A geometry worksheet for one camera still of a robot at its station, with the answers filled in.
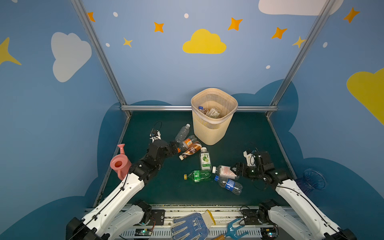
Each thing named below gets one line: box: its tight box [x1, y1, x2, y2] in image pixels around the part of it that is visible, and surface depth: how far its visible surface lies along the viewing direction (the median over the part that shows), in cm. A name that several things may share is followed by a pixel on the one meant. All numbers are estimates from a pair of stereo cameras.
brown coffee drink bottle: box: [179, 141, 202, 161], surface depth 97 cm
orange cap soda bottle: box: [177, 135, 197, 153], surface depth 100 cm
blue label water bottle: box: [214, 175, 243, 196], surface depth 82 cm
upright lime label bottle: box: [199, 147, 212, 171], surface depth 94 cm
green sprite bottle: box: [183, 170, 212, 183], surface depth 88 cm
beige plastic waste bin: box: [191, 88, 238, 146], surface depth 98 cm
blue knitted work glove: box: [170, 209, 216, 240], surface depth 73 cm
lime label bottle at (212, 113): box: [205, 108, 220, 119], surface depth 100 cm
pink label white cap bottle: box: [212, 165, 237, 180], surface depth 88 cm
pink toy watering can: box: [110, 143, 132, 181], surface depth 84 cm
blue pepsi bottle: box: [198, 106, 209, 115], surface depth 103 cm
